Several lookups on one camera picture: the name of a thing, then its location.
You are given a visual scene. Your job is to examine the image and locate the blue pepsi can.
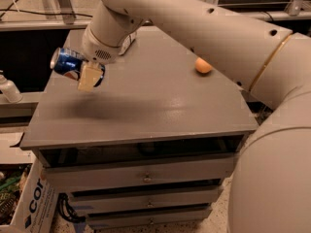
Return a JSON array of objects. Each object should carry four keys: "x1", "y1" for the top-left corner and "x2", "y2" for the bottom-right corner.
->
[{"x1": 50, "y1": 47, "x2": 106, "y2": 87}]

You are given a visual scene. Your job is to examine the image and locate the middle grey drawer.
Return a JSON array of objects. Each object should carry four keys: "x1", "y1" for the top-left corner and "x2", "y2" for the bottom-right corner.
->
[{"x1": 69, "y1": 185, "x2": 223, "y2": 216}]

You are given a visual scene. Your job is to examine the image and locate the white cardboard box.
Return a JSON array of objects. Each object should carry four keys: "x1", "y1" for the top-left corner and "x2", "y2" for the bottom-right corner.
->
[{"x1": 0, "y1": 160, "x2": 58, "y2": 233}]

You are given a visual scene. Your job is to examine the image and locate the bottom grey drawer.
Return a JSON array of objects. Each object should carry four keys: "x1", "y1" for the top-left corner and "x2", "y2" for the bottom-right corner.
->
[{"x1": 86, "y1": 205, "x2": 211, "y2": 229}]

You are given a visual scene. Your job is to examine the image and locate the black cable bundle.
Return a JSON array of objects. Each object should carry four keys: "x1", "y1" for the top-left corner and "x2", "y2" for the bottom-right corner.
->
[{"x1": 56, "y1": 193, "x2": 86, "y2": 225}]

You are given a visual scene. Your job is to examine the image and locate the grey drawer cabinet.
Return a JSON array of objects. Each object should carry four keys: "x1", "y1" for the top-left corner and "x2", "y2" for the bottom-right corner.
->
[{"x1": 20, "y1": 27, "x2": 258, "y2": 221}]

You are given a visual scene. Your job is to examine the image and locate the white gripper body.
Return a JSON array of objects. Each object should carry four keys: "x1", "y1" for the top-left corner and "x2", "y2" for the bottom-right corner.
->
[{"x1": 82, "y1": 27, "x2": 121, "y2": 64}]

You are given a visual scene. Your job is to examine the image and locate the top grey drawer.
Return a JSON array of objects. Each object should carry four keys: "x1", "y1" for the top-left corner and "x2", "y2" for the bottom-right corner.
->
[{"x1": 45, "y1": 153, "x2": 236, "y2": 192}]

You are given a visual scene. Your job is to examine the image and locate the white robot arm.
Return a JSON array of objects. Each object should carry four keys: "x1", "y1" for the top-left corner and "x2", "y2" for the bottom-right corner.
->
[{"x1": 83, "y1": 0, "x2": 311, "y2": 233}]

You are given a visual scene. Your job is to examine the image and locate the white pump bottle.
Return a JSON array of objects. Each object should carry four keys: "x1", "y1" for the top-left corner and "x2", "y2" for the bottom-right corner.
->
[{"x1": 0, "y1": 71, "x2": 22, "y2": 103}]

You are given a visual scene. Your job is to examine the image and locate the metal frame rail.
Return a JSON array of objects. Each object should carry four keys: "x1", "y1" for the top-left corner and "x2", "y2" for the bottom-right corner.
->
[{"x1": 0, "y1": 11, "x2": 311, "y2": 31}]

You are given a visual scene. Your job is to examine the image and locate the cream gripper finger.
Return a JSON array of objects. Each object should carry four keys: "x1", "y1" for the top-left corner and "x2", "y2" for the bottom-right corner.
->
[{"x1": 78, "y1": 61, "x2": 103, "y2": 91}]

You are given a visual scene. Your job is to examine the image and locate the grey drawer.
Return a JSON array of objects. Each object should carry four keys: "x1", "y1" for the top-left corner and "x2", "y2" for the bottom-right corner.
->
[
  {"x1": 45, "y1": 153, "x2": 236, "y2": 192},
  {"x1": 69, "y1": 185, "x2": 223, "y2": 216},
  {"x1": 86, "y1": 205, "x2": 211, "y2": 229}
]

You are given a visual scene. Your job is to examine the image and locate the clear plastic water bottle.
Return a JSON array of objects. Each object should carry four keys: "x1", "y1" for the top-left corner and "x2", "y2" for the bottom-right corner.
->
[{"x1": 119, "y1": 32, "x2": 137, "y2": 55}]

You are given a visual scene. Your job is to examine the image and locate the orange fruit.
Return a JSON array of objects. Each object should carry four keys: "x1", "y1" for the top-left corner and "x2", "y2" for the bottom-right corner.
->
[{"x1": 194, "y1": 57, "x2": 213, "y2": 74}]

